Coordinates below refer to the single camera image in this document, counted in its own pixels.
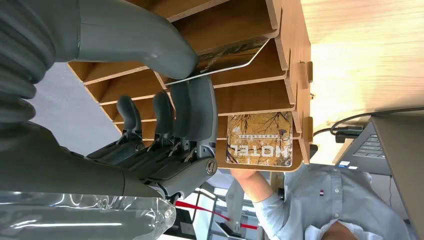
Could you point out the grey laptop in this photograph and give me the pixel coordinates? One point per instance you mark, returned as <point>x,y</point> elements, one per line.
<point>397,149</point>

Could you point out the red barrier belt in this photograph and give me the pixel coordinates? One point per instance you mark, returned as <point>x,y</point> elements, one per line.
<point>198,208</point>

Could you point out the grey standing kiosk pillar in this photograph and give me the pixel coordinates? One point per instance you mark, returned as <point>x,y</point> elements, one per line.
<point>236,205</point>

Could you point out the clear plastic wrap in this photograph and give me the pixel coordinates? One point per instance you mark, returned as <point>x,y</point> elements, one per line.
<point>82,215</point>

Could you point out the person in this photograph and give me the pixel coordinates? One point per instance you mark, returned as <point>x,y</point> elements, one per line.
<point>314,198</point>

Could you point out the wooden slotted card rack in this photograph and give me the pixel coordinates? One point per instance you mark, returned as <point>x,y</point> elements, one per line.
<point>248,99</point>

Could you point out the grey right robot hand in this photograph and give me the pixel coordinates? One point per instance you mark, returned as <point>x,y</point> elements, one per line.
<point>139,36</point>

